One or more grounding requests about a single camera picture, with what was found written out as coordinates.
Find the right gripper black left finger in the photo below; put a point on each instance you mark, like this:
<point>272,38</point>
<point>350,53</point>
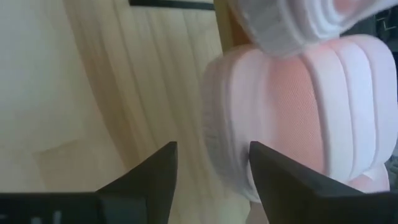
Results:
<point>146,193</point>

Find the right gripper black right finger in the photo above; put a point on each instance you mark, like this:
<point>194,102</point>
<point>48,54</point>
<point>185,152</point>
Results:
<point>295,199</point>

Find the pink rubber slide sandal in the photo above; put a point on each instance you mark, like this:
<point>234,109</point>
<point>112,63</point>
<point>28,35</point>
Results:
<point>295,109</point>
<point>280,28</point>

